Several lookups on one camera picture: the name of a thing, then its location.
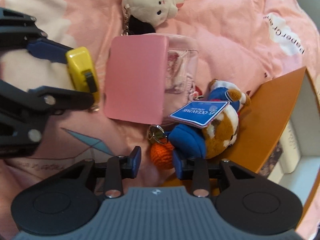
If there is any sailor bear plush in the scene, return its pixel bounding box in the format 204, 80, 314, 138
169, 79, 251, 159

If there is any yellow tape measure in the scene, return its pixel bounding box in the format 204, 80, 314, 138
66, 47, 100, 111

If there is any orange knitted keychain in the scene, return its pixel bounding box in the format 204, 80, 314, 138
148, 125, 174, 170

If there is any pink notebook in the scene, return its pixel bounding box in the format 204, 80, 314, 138
104, 34, 169, 125

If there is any white black-eared plush keychain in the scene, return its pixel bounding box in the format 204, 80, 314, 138
121, 0, 184, 36

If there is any blue paper hang tag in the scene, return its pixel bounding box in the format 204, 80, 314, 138
169, 101, 229, 128

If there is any illustrated card pack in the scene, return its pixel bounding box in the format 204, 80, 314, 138
259, 142, 283, 178

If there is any white long box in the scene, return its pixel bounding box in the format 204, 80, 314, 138
279, 120, 301, 174

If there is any orange storage box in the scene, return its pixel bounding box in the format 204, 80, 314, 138
159, 65, 320, 230

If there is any pink cloud-print duvet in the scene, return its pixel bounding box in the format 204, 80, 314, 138
1, 0, 319, 239

